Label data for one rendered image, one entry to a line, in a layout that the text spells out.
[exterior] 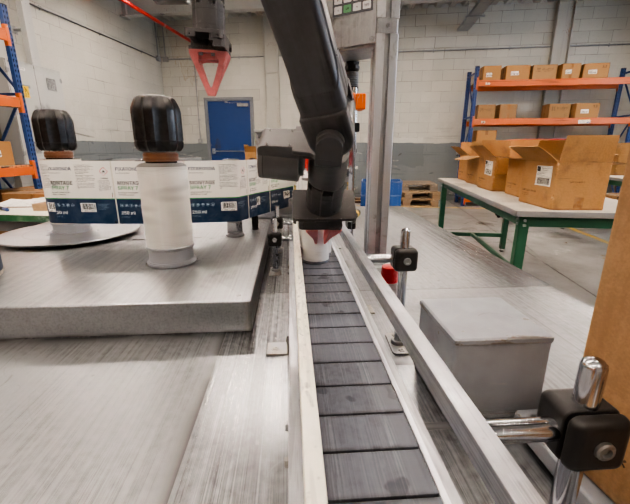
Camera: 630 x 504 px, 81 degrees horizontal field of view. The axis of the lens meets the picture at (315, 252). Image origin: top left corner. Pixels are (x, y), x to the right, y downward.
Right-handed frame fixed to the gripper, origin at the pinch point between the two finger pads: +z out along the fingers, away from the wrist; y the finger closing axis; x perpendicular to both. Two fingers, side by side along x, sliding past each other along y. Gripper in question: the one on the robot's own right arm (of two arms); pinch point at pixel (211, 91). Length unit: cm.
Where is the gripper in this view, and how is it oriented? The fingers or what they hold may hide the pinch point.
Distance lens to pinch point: 77.6
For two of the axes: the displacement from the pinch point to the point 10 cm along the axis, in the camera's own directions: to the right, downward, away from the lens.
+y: 0.6, 2.7, -9.6
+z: -0.4, 9.6, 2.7
